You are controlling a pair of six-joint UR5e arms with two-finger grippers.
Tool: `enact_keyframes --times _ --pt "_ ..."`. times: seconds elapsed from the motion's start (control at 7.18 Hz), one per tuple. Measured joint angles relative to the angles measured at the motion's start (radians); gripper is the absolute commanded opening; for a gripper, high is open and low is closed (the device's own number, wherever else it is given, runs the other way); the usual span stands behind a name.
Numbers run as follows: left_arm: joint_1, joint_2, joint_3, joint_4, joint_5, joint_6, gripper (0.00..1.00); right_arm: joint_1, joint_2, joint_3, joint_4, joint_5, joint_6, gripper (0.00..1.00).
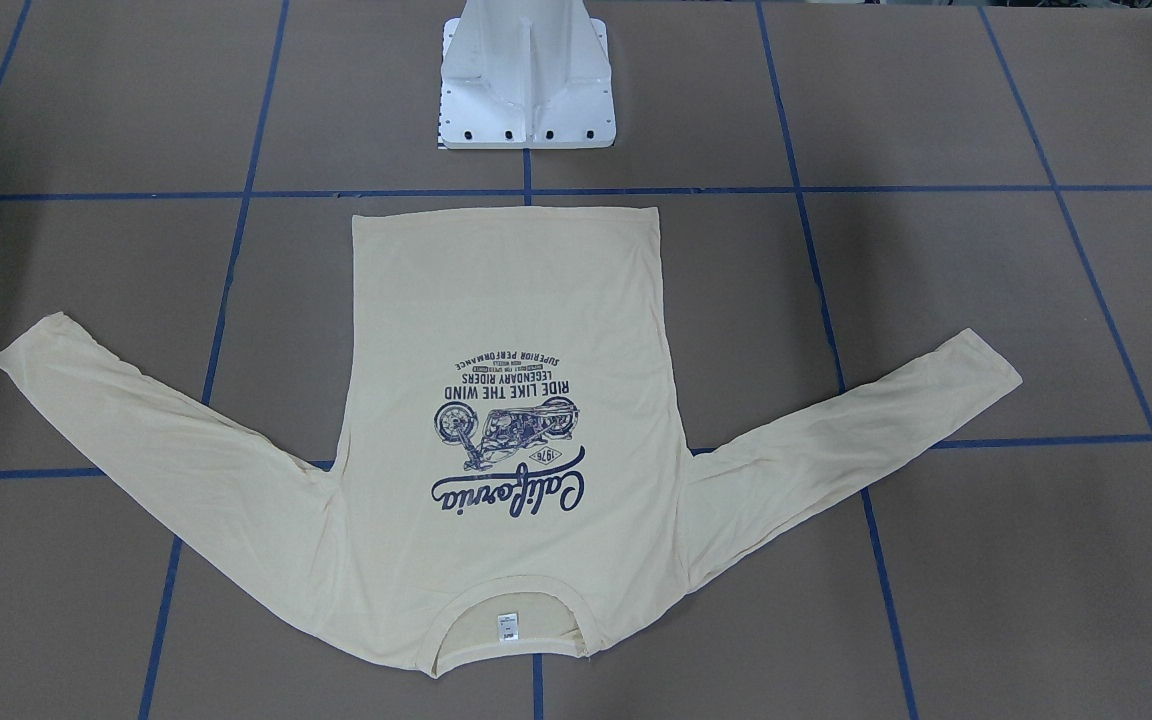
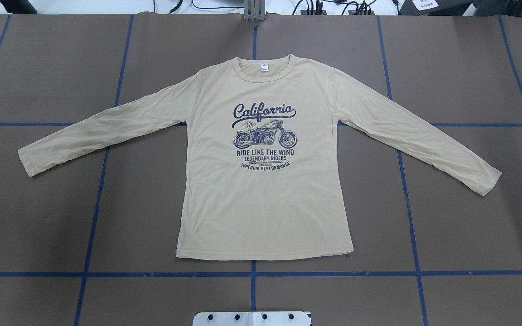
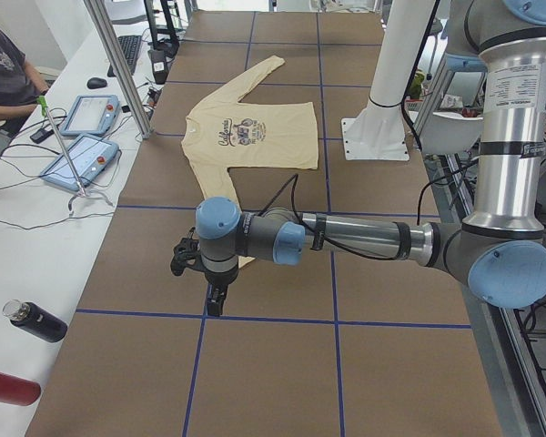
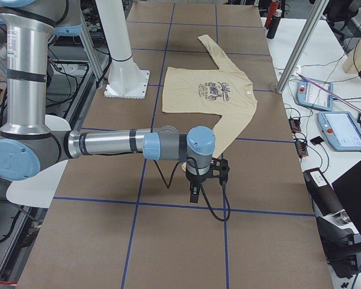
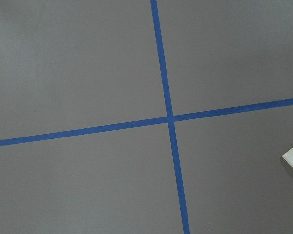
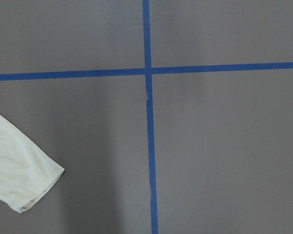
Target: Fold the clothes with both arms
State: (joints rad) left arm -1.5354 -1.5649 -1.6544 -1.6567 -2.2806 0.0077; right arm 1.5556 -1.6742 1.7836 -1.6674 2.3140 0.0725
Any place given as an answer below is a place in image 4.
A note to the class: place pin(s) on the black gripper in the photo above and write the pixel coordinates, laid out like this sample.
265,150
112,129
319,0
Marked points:
195,179

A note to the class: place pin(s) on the beige long-sleeve printed shirt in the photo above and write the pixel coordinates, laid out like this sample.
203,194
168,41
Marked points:
225,91

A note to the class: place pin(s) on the black box with label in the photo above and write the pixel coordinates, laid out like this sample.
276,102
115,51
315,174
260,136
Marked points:
321,192

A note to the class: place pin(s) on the far blue teach pendant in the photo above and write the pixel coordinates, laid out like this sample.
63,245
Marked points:
310,96

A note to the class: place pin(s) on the blue teach pendant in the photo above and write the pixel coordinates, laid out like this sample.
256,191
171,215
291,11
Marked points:
341,131
310,96

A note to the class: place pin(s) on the near blue teach pendant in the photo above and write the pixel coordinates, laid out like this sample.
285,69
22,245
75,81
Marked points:
341,131

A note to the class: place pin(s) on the black monitor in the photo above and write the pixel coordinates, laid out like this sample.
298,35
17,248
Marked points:
348,190

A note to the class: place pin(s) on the black bottle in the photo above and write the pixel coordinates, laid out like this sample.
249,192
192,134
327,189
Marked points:
273,27

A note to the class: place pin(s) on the red bottle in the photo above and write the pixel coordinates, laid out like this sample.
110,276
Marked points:
274,5

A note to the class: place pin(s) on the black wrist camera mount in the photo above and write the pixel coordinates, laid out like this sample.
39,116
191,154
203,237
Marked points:
219,168

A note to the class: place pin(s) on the white camera post with base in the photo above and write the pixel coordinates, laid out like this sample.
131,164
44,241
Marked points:
125,78

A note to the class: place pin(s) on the aluminium frame post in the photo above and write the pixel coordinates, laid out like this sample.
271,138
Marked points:
306,32

